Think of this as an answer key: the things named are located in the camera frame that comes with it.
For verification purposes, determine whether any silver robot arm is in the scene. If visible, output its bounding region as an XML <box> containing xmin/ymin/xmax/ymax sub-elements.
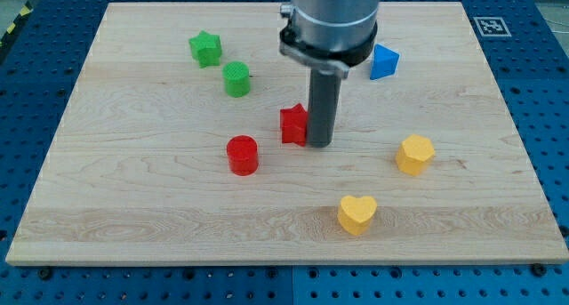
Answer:
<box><xmin>279</xmin><ymin>0</ymin><xmax>380</xmax><ymax>79</ymax></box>

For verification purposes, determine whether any wooden board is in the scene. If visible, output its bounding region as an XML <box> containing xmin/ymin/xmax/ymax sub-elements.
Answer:
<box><xmin>6</xmin><ymin>3</ymin><xmax>568</xmax><ymax>266</ymax></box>

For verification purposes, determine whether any red star block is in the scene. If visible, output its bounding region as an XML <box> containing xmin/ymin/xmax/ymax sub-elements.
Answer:
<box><xmin>280</xmin><ymin>103</ymin><xmax>308</xmax><ymax>147</ymax></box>

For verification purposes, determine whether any red cylinder block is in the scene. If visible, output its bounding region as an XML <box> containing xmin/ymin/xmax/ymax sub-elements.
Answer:
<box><xmin>226</xmin><ymin>135</ymin><xmax>259</xmax><ymax>176</ymax></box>

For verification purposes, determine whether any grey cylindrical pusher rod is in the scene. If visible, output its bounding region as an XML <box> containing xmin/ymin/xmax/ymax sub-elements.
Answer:
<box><xmin>306</xmin><ymin>69</ymin><xmax>341</xmax><ymax>148</ymax></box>

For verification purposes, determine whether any green cylinder block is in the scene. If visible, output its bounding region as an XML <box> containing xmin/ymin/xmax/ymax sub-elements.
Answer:
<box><xmin>222</xmin><ymin>61</ymin><xmax>251</xmax><ymax>98</ymax></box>

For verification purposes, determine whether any yellow heart block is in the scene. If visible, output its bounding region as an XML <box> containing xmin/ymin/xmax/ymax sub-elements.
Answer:
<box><xmin>337</xmin><ymin>196</ymin><xmax>378</xmax><ymax>236</ymax></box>

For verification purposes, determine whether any green star block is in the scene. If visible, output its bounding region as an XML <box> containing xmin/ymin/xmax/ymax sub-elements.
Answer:
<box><xmin>188</xmin><ymin>30</ymin><xmax>222</xmax><ymax>68</ymax></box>

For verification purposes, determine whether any yellow hexagon block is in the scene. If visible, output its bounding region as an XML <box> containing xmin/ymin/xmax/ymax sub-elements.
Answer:
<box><xmin>396</xmin><ymin>134</ymin><xmax>436</xmax><ymax>176</ymax></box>

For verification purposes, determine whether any blue triangle block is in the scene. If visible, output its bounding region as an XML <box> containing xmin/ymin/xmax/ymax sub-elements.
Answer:
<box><xmin>370</xmin><ymin>44</ymin><xmax>399</xmax><ymax>80</ymax></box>

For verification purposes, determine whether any white fiducial marker tag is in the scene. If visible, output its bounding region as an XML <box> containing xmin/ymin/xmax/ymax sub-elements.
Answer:
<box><xmin>473</xmin><ymin>16</ymin><xmax>511</xmax><ymax>37</ymax></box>

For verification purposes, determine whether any black bolt left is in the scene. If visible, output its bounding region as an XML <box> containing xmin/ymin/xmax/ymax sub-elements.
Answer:
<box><xmin>37</xmin><ymin>267</ymin><xmax>52</xmax><ymax>281</ymax></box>

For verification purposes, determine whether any black bolt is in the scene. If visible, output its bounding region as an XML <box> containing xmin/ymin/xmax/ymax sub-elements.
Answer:
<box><xmin>530</xmin><ymin>263</ymin><xmax>548</xmax><ymax>277</ymax></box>
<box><xmin>37</xmin><ymin>267</ymin><xmax>52</xmax><ymax>281</ymax></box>

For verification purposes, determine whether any black bolt right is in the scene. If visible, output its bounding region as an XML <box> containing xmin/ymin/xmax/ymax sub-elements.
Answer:
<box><xmin>530</xmin><ymin>263</ymin><xmax>548</xmax><ymax>277</ymax></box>

